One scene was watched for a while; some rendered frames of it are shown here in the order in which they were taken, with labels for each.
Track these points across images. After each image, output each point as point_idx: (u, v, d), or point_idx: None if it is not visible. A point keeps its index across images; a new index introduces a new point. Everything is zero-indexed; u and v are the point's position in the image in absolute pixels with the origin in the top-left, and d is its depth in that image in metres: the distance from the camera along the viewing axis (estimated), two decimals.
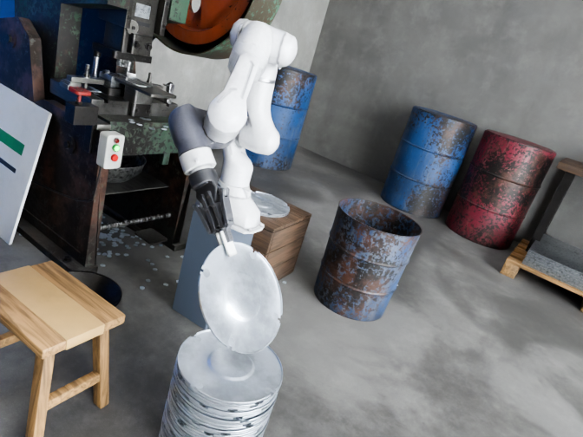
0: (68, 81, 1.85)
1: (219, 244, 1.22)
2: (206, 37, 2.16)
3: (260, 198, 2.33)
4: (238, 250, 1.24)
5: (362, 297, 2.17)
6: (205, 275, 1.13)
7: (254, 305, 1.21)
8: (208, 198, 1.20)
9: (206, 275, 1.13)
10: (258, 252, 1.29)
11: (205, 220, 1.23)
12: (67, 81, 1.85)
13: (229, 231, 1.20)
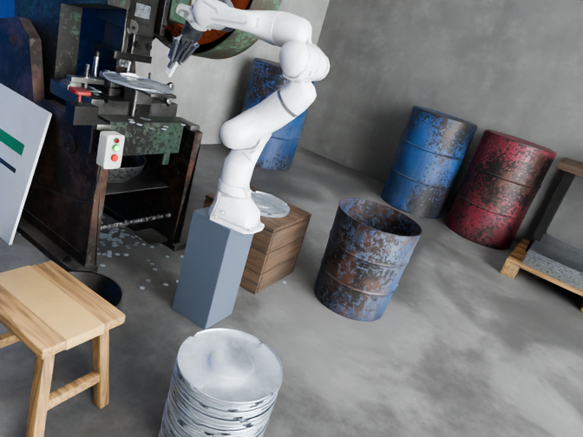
0: (68, 81, 1.85)
1: (169, 68, 1.84)
2: None
3: (260, 198, 2.33)
4: (165, 91, 1.97)
5: (362, 297, 2.17)
6: (160, 84, 2.09)
7: (129, 80, 1.95)
8: (189, 45, 1.80)
9: (160, 85, 2.08)
10: (157, 91, 1.90)
11: (175, 53, 1.79)
12: (67, 81, 1.85)
13: (177, 62, 1.86)
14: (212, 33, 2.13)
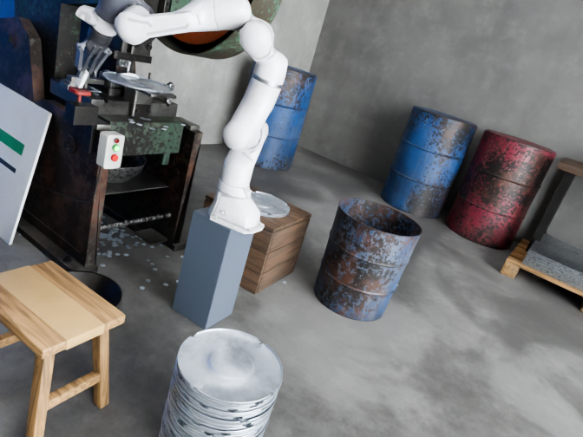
0: (68, 81, 1.85)
1: (79, 77, 1.64)
2: None
3: (260, 198, 2.33)
4: (111, 74, 1.99)
5: (362, 297, 2.17)
6: None
7: (147, 82, 2.01)
8: (98, 52, 1.59)
9: None
10: (121, 73, 2.06)
11: (81, 61, 1.59)
12: (67, 81, 1.85)
13: (88, 71, 1.66)
14: None
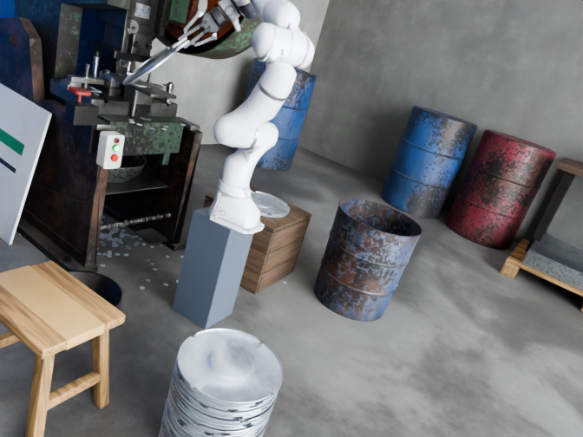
0: (68, 81, 1.85)
1: (185, 47, 1.88)
2: None
3: (260, 198, 2.33)
4: (144, 74, 1.78)
5: (362, 297, 2.17)
6: None
7: (147, 64, 1.91)
8: None
9: None
10: (129, 82, 1.80)
11: (201, 40, 1.89)
12: (67, 81, 1.85)
13: (183, 35, 1.85)
14: (225, 24, 2.08)
